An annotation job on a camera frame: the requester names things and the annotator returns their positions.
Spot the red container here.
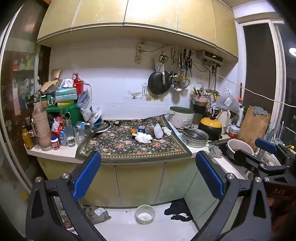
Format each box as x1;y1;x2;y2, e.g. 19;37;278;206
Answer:
72;73;84;95

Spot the teal tissue box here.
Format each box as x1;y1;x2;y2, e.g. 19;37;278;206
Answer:
54;87;78;103

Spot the brown paper bag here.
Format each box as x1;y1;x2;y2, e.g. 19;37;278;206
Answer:
41;79;60;93

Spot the clear plastic bag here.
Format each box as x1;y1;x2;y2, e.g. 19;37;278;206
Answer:
77;89;93;121

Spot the white plastic bucket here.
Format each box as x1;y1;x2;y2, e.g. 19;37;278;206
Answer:
135;204;156;225

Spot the steel ladle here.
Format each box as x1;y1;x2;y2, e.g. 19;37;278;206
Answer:
173;51;184;93

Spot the white ribbed plastic wrapper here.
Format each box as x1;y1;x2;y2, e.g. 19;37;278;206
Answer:
154;123;164;139

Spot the floral table mat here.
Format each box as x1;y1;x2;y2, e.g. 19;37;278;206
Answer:
75;115;192;163

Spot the grey plastic bag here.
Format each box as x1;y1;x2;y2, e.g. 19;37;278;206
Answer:
88;206;112;224

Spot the red snack packet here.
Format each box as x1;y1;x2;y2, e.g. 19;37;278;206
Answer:
51;116;64;136

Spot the checked cloth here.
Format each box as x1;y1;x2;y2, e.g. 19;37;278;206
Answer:
253;106;268;117

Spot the grey wall heater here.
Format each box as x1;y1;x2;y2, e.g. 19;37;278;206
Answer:
196;49;225;66

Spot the pink utensil holder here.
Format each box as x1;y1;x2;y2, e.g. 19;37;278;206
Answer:
191;93;210;107

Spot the black wok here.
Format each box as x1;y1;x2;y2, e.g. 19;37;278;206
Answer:
148;71;172;95

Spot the yellow cord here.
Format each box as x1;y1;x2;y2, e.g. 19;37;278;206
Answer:
216;73;296;108

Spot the steel strainer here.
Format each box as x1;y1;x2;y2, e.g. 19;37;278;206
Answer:
180;66;189;88

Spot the steel basin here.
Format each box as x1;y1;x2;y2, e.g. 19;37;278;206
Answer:
182;128;209;148

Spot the white pill bottle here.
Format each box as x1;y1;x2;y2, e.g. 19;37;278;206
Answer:
50;136;61;151

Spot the white thermos jug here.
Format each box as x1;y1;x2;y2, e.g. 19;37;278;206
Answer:
217;110;232;135

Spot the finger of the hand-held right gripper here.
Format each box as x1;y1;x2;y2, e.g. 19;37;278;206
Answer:
233;149;290;181
255;138;296;164

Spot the wooden cutting board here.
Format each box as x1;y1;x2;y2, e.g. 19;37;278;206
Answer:
236;105;271;153

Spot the yellow and black pot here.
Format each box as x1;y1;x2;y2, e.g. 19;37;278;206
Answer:
198;117;223;141

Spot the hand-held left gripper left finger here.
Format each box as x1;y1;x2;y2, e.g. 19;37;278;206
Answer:
25;151;109;241

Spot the clear glass cup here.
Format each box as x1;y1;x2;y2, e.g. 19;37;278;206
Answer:
73;125;86;145

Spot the yellow oil bottle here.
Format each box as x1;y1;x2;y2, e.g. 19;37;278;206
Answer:
22;126;34;150

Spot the green plastic stool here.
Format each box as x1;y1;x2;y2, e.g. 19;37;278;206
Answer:
46;103;84;124

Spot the beige wall cabinet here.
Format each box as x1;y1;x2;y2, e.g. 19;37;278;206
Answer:
36;0;239;62

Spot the window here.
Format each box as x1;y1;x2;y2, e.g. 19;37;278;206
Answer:
240;20;296;150

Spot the grey cloth bag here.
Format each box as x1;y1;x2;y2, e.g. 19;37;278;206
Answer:
215;89;241;114

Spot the clear water bottle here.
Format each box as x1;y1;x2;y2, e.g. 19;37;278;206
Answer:
63;112;76;147

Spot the dark cloth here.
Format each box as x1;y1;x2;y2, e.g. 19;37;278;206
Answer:
164;199;193;222

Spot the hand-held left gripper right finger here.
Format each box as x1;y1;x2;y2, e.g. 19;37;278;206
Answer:
187;151;271;241

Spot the grey dish rag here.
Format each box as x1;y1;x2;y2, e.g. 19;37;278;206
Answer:
208;145;223;159

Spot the white rice cooker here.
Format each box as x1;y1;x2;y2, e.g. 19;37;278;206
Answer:
167;106;195;129

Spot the white bowl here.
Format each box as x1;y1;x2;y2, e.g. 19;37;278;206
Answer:
226;139;255;158

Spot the white power strip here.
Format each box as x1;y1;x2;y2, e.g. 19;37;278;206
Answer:
135;44;144;64

